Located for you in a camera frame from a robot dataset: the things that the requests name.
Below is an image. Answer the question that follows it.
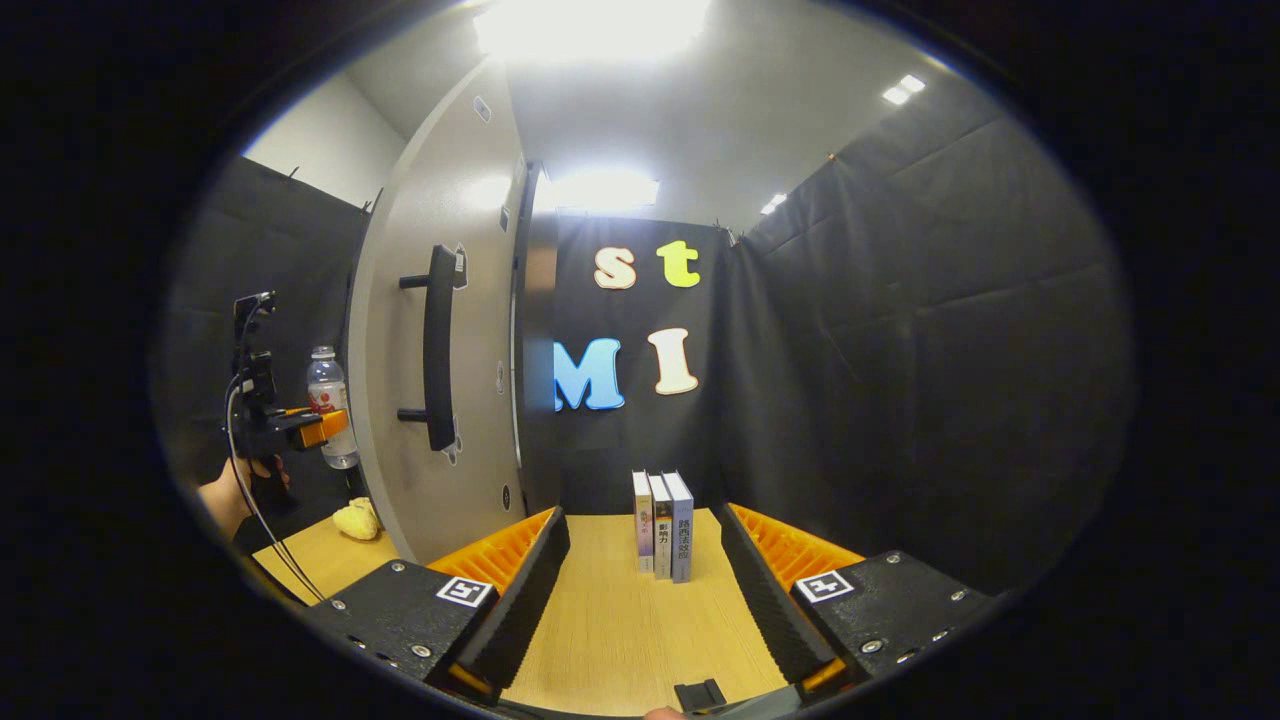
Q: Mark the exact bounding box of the clear plastic bottle red label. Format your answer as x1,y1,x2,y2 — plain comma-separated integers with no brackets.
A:
306,346,360,470

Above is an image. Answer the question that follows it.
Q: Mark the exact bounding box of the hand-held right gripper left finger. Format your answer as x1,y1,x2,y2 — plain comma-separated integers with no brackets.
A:
298,506,572,703

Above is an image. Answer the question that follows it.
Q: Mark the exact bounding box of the white book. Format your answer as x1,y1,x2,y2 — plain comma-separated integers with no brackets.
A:
650,474,675,581

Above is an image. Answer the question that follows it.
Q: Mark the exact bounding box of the pale yellow soft toy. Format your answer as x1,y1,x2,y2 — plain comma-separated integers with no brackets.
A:
332,497,382,542

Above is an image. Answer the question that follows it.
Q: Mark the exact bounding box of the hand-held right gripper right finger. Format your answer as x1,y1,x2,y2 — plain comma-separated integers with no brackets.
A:
718,502,1003,696

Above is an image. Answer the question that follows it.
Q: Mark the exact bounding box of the white cabinet door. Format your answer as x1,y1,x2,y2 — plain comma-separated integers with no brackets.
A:
347,60,532,566

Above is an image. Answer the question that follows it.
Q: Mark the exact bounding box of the black cable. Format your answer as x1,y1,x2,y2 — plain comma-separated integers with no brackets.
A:
224,375,327,604

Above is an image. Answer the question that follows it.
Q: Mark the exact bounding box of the blue grey book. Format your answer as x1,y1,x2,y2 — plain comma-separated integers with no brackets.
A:
663,470,695,585

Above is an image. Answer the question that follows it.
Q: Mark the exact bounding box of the black backdrop cloth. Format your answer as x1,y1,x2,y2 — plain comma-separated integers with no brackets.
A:
150,85,1136,601

